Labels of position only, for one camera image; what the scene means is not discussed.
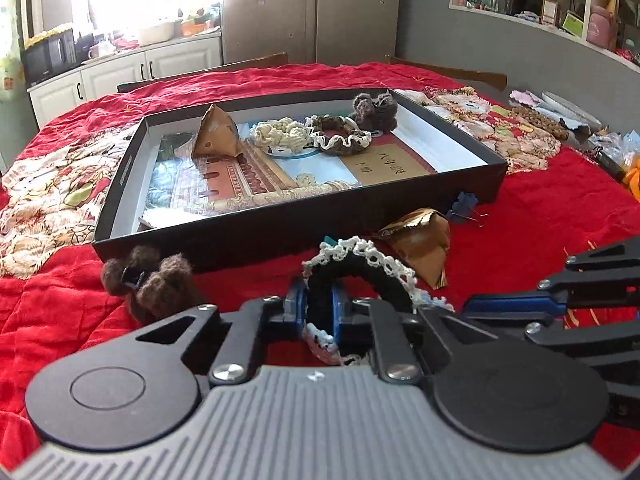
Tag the gold triangular packet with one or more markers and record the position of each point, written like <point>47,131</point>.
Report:
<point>420,250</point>
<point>215,132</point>

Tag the beige container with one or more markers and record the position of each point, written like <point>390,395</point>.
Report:
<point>155,34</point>

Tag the shallow black box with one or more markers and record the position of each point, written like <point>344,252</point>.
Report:
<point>225,255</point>

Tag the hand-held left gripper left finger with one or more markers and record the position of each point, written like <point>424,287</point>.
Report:
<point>298,305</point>

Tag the white cup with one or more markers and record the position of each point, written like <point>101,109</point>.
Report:
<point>100,51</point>

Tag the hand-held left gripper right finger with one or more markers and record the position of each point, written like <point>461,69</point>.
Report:
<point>340,311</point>

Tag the small picture frame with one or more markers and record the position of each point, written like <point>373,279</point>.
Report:
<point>550,10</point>

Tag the black scrunchie with white lace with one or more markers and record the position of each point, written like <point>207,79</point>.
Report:
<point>350,265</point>

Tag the printed picture sheet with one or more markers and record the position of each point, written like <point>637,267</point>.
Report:
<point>240,180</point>

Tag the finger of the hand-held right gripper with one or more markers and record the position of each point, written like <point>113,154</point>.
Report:
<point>580,334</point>
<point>510,305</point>

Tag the brown fuzzy hair claw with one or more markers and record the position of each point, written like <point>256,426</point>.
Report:
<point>375,107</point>
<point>170,280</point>

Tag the grey refrigerator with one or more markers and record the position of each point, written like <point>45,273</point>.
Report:
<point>310,10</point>

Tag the red printed blanket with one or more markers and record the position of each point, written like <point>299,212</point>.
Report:
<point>550,210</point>

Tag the blue binder clip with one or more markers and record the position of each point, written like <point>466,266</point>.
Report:
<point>462,205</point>

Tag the white plate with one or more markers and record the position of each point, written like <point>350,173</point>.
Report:
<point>570,107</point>

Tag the orange box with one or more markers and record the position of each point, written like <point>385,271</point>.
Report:
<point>195,29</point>

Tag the pink bag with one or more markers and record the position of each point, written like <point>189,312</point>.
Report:
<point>600,27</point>

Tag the cream knitted scrunchie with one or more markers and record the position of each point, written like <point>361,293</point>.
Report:
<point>280,135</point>

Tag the green card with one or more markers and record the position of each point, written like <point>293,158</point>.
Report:
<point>572,22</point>

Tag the brown scrunchie with white lace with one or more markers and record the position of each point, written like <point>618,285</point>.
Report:
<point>345,143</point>

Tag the yellow fringed cloth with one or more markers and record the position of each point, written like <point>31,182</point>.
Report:
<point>47,36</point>

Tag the black microwave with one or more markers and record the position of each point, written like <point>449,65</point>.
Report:
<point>47,57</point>

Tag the white kitchen cabinet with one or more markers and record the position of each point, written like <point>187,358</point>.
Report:
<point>175,57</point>

